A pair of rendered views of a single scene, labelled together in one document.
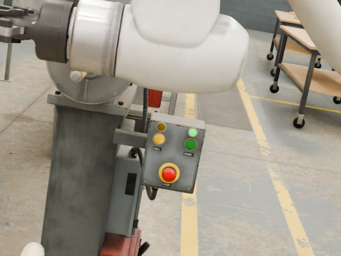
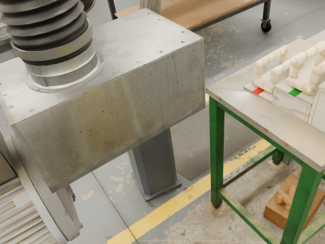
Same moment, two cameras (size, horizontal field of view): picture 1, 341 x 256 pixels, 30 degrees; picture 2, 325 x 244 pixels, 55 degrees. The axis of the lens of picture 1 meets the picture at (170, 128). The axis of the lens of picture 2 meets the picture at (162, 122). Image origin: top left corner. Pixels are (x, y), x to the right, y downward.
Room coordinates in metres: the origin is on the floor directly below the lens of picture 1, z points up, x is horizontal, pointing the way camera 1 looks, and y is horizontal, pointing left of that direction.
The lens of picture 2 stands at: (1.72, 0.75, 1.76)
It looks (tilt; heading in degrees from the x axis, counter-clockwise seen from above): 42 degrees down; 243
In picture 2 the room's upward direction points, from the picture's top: 9 degrees counter-clockwise
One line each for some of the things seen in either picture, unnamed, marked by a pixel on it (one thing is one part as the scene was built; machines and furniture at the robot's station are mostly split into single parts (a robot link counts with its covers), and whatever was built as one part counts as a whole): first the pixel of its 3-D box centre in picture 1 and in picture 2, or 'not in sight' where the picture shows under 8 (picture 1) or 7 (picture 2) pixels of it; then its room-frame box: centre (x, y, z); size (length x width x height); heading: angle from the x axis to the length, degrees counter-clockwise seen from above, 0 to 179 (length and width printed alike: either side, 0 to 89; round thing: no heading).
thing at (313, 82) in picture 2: not in sight; (313, 82); (0.85, 0.25, 1.07); 0.03 x 0.03 x 0.09
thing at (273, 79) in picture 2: not in sight; (273, 82); (0.86, 0.09, 0.99); 0.03 x 0.03 x 0.09
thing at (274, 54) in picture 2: not in sight; (272, 56); (0.78, 0.00, 1.04); 0.20 x 0.03 x 0.03; 4
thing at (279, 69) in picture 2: not in sight; (288, 64); (0.77, 0.08, 1.04); 0.20 x 0.03 x 0.03; 4
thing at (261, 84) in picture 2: not in sight; (262, 84); (0.87, 0.05, 0.96); 0.11 x 0.03 x 0.03; 95
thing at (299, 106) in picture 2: not in sight; (312, 88); (0.77, 0.20, 0.98); 0.27 x 0.16 x 0.09; 5
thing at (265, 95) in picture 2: not in sight; (278, 81); (0.78, 0.05, 0.94); 0.27 x 0.15 x 0.01; 5
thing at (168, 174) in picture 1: (169, 173); not in sight; (1.71, -0.02, 0.98); 0.04 x 0.04 x 0.04; 1
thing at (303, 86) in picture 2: not in sight; (300, 85); (0.86, 0.21, 1.04); 0.11 x 0.03 x 0.03; 95
